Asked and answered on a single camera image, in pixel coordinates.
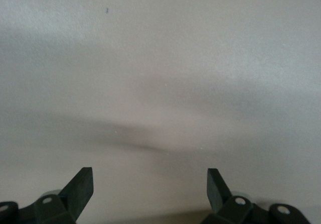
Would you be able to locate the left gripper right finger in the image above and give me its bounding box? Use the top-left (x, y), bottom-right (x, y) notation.
top-left (202, 168), bottom-right (312, 224)

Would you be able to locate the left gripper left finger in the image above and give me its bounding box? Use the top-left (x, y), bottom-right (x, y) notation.
top-left (0, 167), bottom-right (95, 224)

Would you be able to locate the brown table cover sheet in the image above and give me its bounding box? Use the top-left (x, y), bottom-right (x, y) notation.
top-left (0, 0), bottom-right (321, 224)

